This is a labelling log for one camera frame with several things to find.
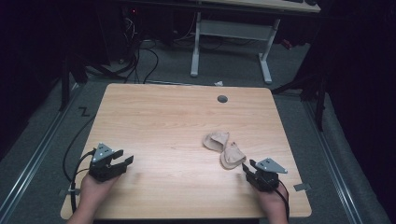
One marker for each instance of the beige sock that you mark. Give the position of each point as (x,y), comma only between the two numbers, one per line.
(233,157)
(216,141)

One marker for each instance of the black metal stand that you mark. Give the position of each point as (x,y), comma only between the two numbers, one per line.
(65,84)
(317,93)

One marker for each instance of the red small object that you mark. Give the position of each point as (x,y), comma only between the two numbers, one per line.
(287,44)

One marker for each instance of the dark computer tower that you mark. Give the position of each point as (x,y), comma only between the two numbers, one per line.
(116,34)

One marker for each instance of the grey tape piece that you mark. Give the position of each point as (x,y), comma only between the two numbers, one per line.
(302,187)
(67,192)

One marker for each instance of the white crumpled paper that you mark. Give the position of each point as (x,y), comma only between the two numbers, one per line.
(219,83)

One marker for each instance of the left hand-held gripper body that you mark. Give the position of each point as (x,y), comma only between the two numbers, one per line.
(104,168)

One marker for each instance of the metal floor rail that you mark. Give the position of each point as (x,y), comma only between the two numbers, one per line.
(334,168)
(34,158)

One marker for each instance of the white frame desk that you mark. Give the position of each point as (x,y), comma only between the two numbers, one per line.
(236,29)

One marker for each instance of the person's left hand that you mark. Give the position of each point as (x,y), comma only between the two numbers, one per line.
(96,189)

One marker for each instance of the person's right hand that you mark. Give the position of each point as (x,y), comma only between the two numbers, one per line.
(274,202)

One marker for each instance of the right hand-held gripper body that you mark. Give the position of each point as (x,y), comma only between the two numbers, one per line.
(266,175)

